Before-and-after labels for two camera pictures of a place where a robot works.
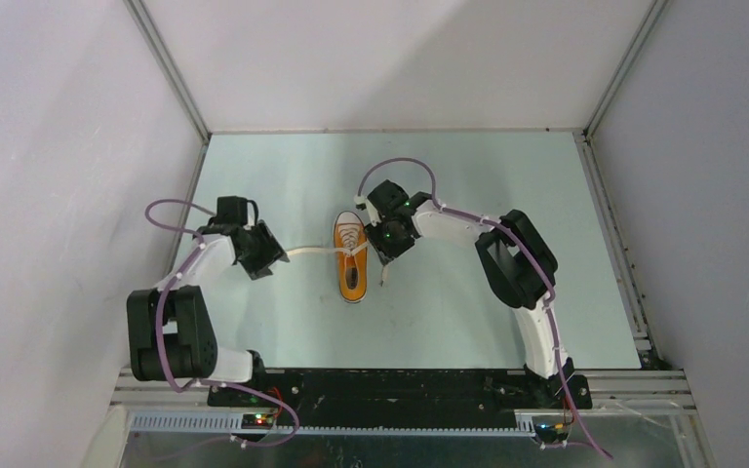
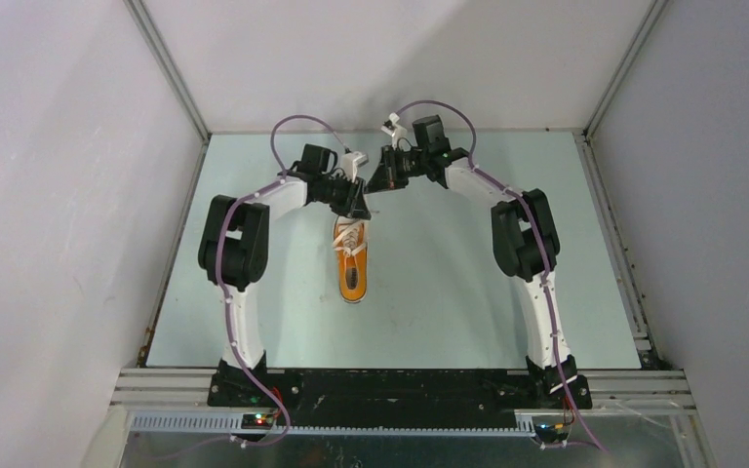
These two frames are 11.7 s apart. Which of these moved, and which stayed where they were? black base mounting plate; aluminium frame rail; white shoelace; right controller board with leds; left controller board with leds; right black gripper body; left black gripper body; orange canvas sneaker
Moved: right black gripper body; white shoelace; left black gripper body
Stayed: right controller board with leds; black base mounting plate; orange canvas sneaker; left controller board with leds; aluminium frame rail
